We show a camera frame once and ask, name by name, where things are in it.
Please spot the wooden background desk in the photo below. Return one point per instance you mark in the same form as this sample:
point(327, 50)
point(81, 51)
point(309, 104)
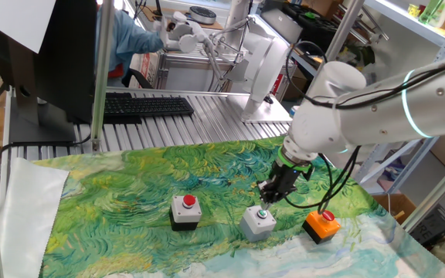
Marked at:
point(168, 13)

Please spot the black tool case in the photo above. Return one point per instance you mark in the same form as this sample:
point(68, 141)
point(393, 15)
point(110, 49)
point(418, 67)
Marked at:
point(315, 27)

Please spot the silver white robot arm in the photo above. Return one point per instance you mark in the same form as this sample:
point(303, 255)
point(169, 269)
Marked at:
point(381, 116)

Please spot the black plastic crate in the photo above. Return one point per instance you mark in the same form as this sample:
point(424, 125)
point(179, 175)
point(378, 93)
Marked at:
point(433, 226)

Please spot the white metal shelf rack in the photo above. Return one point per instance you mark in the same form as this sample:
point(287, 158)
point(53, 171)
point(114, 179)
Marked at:
point(400, 21)

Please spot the grey box green button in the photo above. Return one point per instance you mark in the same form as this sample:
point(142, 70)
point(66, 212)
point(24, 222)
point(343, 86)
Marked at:
point(255, 226)

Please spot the orange box red button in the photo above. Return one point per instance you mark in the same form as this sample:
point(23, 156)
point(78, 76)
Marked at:
point(319, 228)

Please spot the white paper sheet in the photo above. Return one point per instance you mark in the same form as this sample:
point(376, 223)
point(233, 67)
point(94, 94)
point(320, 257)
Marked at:
point(18, 19)

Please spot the grey laptop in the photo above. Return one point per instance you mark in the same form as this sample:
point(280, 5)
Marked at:
point(280, 25)

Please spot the black computer monitor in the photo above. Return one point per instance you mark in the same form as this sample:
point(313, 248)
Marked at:
point(64, 58)

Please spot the yellow small container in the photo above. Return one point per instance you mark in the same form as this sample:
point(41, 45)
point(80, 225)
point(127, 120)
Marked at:
point(413, 11)

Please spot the person in blue shirt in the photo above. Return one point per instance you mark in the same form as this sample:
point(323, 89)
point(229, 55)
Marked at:
point(128, 38)

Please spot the white haptic teleoperation device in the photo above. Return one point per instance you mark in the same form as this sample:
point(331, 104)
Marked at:
point(263, 65)

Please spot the round black speaker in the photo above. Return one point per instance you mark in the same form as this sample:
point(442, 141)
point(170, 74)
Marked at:
point(202, 14)

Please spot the silver aluminium case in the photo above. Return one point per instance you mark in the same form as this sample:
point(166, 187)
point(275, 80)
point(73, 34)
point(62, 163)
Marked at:
point(184, 77)

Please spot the green transparent bottle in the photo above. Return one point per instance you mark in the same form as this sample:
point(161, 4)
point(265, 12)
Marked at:
point(430, 11)

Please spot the white satin cloth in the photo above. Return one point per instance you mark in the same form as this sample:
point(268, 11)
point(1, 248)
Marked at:
point(29, 216)

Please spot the cream coloured bottle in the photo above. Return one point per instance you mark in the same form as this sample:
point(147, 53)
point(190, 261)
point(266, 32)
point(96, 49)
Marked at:
point(444, 13)

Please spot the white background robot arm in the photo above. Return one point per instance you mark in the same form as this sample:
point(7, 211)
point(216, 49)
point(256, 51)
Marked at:
point(237, 19)

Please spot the black keyboard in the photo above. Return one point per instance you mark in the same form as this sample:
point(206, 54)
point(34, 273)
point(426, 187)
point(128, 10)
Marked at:
point(149, 106)

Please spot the white black box red button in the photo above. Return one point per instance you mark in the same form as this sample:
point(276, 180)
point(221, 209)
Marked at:
point(185, 214)

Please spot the green blue painting cloth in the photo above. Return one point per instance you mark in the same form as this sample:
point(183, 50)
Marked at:
point(130, 193)

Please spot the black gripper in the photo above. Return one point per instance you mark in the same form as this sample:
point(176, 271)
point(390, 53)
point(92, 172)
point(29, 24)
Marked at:
point(288, 179)

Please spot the brown cardboard box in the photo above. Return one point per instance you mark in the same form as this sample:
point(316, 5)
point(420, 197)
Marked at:
point(394, 206)

